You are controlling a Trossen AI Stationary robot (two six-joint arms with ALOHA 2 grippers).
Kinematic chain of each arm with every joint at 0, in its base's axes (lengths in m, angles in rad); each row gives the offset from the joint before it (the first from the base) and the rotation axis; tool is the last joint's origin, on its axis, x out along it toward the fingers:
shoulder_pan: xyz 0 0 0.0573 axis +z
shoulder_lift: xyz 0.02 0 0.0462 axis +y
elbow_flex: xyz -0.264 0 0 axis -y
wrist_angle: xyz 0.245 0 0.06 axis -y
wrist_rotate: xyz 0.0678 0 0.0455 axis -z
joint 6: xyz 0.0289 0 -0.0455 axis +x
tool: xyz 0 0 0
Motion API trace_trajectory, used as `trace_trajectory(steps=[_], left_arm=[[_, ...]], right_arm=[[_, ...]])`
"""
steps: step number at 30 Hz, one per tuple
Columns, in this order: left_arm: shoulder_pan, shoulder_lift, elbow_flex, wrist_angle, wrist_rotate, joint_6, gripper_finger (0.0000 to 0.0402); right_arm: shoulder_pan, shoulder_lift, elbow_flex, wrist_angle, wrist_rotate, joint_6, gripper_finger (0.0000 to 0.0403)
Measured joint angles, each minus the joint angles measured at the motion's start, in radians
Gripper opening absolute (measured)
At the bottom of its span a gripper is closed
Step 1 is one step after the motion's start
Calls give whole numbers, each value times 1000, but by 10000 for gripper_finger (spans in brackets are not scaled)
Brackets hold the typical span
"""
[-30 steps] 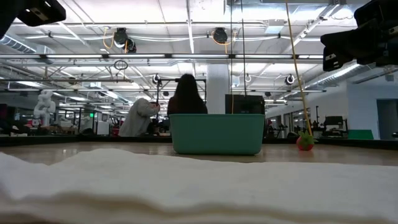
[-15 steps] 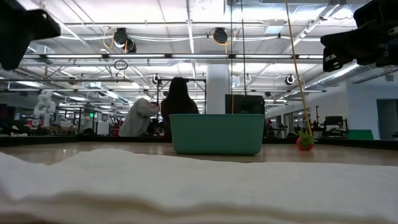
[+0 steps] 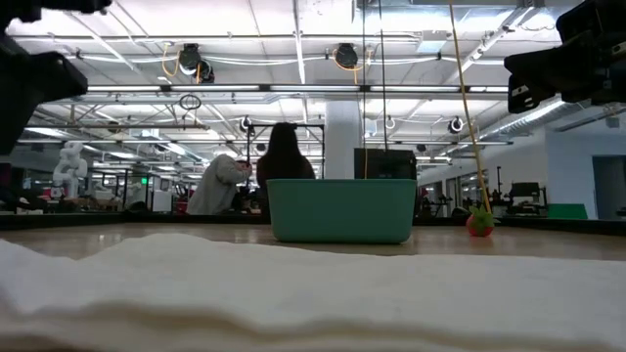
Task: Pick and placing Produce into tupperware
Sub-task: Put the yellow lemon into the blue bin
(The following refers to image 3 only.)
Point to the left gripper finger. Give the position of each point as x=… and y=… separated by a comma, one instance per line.
x=54, y=80

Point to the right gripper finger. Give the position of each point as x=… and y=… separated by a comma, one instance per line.
x=528, y=95
x=535, y=66

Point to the red strawberry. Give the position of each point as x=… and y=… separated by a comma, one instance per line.
x=479, y=227

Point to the teal plastic tupperware container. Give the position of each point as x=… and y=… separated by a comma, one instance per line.
x=342, y=210

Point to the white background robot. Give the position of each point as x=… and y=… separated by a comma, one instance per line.
x=71, y=168

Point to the black background machine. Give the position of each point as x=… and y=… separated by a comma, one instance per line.
x=525, y=189

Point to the green panel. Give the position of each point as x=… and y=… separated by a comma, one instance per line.
x=567, y=211

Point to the person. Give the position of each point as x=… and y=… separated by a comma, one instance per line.
x=283, y=161
x=215, y=188

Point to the white folded cloth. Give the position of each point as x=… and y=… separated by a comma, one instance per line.
x=313, y=293

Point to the black background rig frame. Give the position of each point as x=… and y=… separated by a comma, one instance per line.
x=313, y=125

